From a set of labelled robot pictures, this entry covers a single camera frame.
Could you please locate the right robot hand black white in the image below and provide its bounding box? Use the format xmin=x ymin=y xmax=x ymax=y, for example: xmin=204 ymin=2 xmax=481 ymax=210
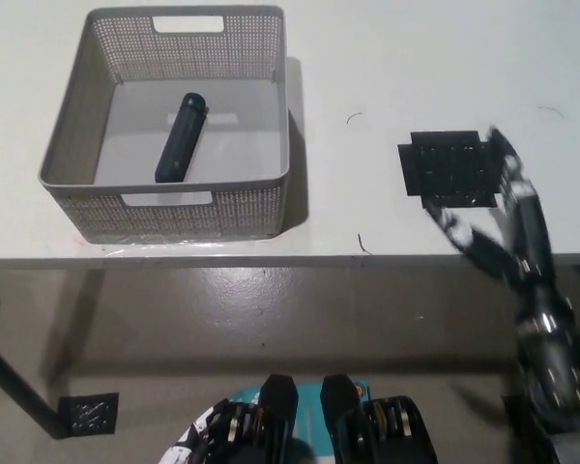
xmin=424 ymin=124 xmax=557 ymax=296

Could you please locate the black square stand base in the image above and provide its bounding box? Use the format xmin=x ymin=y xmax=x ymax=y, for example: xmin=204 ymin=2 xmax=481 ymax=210
xmin=397 ymin=129 xmax=507 ymax=210

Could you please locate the black floor plate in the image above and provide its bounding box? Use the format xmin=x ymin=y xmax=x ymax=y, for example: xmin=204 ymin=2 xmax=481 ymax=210
xmin=57 ymin=391 xmax=121 ymax=434

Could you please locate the grey perforated plastic basket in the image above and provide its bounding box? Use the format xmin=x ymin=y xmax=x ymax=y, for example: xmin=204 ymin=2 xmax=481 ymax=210
xmin=38 ymin=4 xmax=291 ymax=245

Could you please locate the robot body black teal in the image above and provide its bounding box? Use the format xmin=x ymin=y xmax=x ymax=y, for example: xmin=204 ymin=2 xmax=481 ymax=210
xmin=205 ymin=374 xmax=439 ymax=464

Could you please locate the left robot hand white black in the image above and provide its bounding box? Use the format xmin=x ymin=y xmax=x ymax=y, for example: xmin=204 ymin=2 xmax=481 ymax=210
xmin=190 ymin=403 xmax=236 ymax=441

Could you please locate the clear plastic tape strip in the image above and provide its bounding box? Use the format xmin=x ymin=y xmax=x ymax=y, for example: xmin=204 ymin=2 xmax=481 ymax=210
xmin=76 ymin=234 xmax=257 ymax=253

